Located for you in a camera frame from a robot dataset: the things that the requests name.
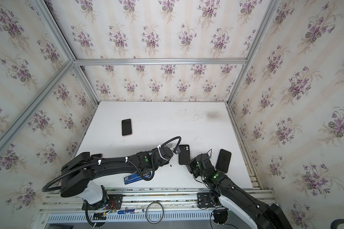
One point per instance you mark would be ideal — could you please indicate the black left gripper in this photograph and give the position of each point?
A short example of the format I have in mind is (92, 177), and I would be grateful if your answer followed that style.
(168, 154)

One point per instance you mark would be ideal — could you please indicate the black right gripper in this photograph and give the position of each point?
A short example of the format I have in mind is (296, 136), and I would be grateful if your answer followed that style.
(197, 165)

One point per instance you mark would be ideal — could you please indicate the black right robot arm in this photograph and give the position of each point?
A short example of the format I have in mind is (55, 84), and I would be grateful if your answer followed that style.
(255, 213)

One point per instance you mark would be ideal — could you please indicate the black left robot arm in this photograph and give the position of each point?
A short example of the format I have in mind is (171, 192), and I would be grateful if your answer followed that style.
(76, 178)

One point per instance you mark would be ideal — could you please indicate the blue black stapler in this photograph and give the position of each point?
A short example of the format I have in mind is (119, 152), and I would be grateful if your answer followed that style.
(132, 179)

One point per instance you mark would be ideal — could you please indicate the blue marker pen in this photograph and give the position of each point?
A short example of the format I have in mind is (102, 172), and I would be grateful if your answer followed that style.
(131, 211)

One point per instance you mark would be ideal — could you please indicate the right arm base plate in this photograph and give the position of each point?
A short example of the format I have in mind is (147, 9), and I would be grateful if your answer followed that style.
(204, 201)

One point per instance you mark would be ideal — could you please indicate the aluminium mounting rail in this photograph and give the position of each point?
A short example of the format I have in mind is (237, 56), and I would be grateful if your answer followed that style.
(132, 199)

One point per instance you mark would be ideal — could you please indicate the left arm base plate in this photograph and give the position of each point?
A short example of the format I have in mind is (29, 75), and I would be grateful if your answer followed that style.
(112, 202)

